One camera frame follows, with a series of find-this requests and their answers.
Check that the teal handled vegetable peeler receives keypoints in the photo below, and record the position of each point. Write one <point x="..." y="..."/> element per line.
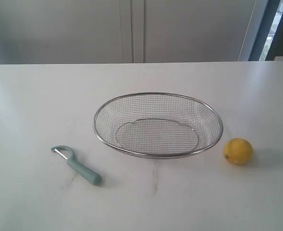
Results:
<point x="68" y="154"/>

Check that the yellow lemon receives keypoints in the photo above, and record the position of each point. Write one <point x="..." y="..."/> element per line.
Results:
<point x="238" y="151"/>

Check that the oval metal wire mesh basket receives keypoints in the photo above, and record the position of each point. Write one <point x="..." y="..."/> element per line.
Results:
<point x="157" y="125"/>

